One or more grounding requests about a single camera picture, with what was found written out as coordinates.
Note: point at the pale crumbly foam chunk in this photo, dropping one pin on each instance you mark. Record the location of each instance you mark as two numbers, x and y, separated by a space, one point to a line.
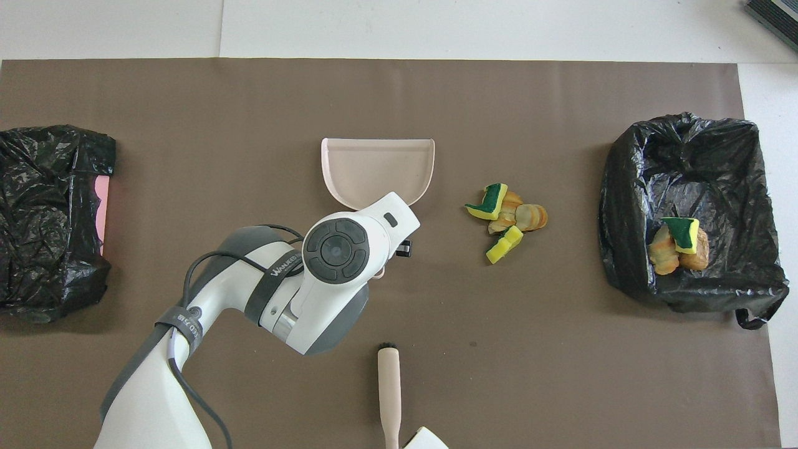
664 259

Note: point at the dark grey ribbed panel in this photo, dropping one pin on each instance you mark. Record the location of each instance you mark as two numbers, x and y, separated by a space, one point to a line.
776 19

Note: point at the beige brush with black bristles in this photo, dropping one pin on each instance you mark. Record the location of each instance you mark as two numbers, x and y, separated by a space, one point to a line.
389 386

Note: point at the brown paper table mat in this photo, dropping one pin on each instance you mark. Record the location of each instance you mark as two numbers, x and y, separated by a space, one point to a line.
561 374

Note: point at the notched yellow sponge piece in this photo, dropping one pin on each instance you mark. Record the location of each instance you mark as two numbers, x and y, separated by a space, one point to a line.
502 246

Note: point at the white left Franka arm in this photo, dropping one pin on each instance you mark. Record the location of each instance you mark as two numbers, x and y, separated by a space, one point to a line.
149 399

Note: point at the yellow sponge with green side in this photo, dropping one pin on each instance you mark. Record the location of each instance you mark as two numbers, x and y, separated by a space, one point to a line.
682 236

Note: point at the right black bag bin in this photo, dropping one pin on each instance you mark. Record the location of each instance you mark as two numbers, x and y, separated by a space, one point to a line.
735 187

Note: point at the large yellow green sponge piece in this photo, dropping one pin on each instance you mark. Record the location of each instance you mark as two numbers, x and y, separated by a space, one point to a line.
489 202

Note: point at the left black bag bin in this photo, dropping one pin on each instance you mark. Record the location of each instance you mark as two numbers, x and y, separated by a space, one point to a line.
43 206

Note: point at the beige plastic dustpan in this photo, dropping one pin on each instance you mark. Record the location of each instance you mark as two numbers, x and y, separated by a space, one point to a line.
374 168

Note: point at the pink plastic bin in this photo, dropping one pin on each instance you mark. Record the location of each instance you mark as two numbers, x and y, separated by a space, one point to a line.
103 212

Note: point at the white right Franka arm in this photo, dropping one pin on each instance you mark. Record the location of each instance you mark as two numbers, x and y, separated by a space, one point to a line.
425 439

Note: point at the black bag bin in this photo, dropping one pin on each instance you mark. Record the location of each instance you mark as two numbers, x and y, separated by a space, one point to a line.
735 187
43 206

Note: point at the tan brown foam chunk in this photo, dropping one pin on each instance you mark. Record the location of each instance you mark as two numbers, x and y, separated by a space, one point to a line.
699 252

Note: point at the irregular orange foam chunk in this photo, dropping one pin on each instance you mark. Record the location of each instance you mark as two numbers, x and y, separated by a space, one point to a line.
508 215

